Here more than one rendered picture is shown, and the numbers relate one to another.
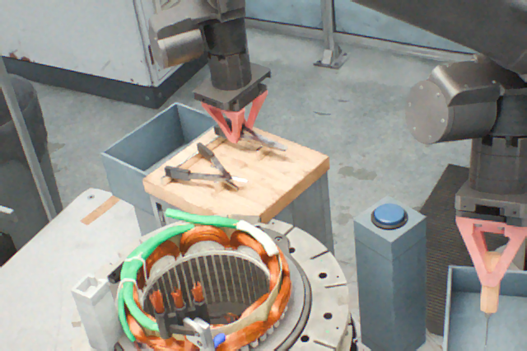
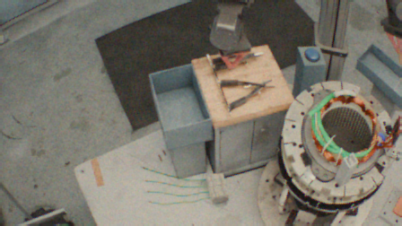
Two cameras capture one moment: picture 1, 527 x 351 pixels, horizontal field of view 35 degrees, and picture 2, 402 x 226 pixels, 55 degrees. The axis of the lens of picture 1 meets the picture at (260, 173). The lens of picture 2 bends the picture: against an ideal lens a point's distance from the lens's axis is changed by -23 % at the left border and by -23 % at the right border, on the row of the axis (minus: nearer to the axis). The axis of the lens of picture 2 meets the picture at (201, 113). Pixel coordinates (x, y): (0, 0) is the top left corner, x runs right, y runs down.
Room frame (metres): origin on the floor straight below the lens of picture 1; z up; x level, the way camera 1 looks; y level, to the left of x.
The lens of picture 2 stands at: (0.68, 0.69, 1.95)
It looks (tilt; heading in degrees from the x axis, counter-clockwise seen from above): 55 degrees down; 302
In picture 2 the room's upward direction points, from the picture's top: 4 degrees counter-clockwise
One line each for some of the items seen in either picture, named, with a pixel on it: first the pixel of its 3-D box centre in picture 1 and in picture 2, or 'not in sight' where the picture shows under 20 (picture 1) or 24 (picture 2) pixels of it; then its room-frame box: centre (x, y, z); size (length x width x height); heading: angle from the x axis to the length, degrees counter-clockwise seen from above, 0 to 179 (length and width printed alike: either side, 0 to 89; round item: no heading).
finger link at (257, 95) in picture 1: (236, 109); not in sight; (1.01, 0.02, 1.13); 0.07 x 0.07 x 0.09; 47
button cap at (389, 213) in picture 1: (389, 213); (312, 54); (0.85, -0.16, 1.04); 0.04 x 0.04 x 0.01
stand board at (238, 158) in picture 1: (236, 174); (243, 82); (0.97, 0.03, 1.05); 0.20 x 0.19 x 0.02; 45
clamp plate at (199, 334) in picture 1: (194, 333); not in sight; (0.54, 0.08, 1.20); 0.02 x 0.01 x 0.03; 42
